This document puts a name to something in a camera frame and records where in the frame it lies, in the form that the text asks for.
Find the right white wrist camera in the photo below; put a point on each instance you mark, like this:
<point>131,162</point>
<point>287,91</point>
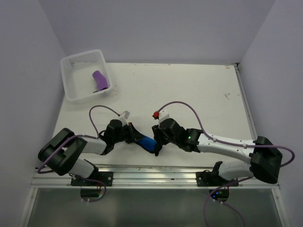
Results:
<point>161,115</point>

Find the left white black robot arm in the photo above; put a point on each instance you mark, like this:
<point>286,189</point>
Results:
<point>62,153</point>

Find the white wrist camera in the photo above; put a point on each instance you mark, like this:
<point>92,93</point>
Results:
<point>123,118</point>
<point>161,115</point>

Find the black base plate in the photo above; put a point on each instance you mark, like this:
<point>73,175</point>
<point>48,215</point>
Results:
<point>207,179</point>
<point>93,180</point>

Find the aluminium table edge rail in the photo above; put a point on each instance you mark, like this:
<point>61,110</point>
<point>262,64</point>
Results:
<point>247,130</point>

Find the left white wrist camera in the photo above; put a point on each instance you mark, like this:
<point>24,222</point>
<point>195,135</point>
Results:
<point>123,118</point>

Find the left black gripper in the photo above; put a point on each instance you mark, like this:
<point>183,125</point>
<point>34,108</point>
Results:
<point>134,134</point>

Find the aluminium mounting rail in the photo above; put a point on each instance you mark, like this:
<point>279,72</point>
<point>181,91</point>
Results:
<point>135,177</point>

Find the white plastic basket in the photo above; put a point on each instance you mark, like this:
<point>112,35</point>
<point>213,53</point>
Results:
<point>79,85</point>

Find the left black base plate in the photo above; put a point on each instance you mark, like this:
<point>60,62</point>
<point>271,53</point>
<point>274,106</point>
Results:
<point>93,180</point>

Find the blue towel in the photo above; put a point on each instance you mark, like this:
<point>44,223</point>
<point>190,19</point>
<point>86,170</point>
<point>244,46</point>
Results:
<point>150,145</point>

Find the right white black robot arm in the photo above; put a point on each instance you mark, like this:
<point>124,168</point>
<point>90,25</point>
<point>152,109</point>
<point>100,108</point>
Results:
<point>261,160</point>

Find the purple towel black trim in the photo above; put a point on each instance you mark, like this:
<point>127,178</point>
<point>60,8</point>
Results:
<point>100,80</point>

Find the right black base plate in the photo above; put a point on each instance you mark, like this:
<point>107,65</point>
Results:
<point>207,179</point>

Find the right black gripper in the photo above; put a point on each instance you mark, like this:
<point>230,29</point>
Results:
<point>157,136</point>

